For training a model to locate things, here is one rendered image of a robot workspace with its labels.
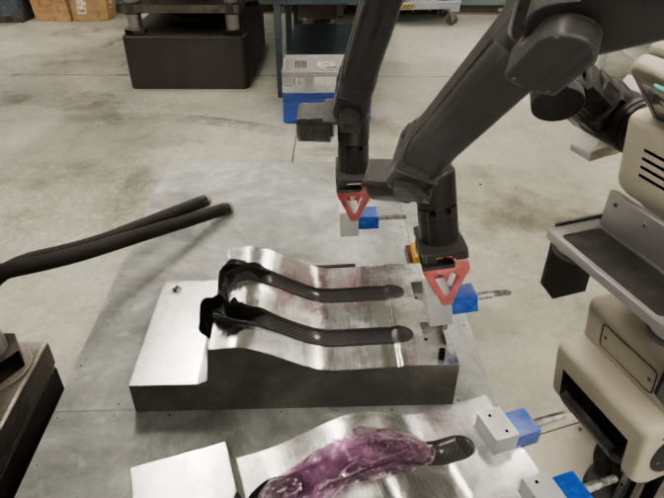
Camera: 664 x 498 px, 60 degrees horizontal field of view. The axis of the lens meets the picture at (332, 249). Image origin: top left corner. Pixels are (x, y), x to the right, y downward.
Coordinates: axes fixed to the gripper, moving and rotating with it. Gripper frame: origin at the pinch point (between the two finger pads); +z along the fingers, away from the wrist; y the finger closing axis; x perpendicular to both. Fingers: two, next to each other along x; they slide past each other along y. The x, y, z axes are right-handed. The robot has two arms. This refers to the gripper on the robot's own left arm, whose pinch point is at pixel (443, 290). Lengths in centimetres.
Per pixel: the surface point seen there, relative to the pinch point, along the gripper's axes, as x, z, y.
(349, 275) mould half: -14.6, 4.2, -16.7
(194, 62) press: -122, 3, -385
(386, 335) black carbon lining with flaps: -9.5, 7.5, -1.0
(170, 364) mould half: -43.8, 5.0, 2.5
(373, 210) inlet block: -8.5, -2.8, -28.5
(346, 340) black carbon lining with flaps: -16.0, 7.0, -0.4
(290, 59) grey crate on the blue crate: -46, 8, -350
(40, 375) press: -72, 10, -7
